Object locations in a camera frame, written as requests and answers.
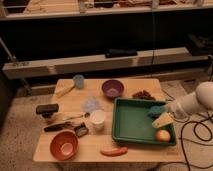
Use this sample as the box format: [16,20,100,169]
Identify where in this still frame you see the black brush block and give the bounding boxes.
[36,104,59,118]

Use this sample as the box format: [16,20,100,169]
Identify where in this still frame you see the small black box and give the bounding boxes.
[74,123,89,137]

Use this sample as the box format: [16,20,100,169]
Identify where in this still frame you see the red yellow apple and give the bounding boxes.
[155,130,171,142]

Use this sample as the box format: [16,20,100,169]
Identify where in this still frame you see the purple bowl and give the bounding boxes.
[102,79,124,99]

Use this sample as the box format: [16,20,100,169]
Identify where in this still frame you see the white paper cup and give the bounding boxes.
[90,110,106,130]

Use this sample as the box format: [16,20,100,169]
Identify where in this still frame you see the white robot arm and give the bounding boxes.
[152,82,213,128]

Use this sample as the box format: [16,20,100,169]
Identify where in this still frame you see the wooden shelf beam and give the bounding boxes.
[2,47,208,79]

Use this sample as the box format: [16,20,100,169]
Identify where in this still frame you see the black object on shelf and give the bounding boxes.
[105,49,137,58]

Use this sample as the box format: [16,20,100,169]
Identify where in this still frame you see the orange bowl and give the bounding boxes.
[50,131,78,161]

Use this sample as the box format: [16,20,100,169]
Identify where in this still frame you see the blue cup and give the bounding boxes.
[73,74,84,89]

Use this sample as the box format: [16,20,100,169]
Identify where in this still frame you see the clear blue plastic wrap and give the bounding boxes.
[82,97,101,113]

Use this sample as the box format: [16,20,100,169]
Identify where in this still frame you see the orange sausage toy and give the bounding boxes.
[100,147,128,157]

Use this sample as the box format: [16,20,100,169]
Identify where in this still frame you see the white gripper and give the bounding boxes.
[152,100,189,128]

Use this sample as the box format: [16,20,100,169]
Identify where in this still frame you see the green plastic tray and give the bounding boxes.
[112,98,176,146]

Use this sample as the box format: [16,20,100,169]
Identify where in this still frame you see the metal spoon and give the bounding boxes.
[62,112,90,121]

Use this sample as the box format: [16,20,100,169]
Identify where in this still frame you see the brown crumpled object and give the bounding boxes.
[132,90,154,100]

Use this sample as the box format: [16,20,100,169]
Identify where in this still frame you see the wooden low table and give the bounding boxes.
[33,79,183,163]

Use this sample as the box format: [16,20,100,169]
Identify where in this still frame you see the black cable on floor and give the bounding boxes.
[179,111,213,171]

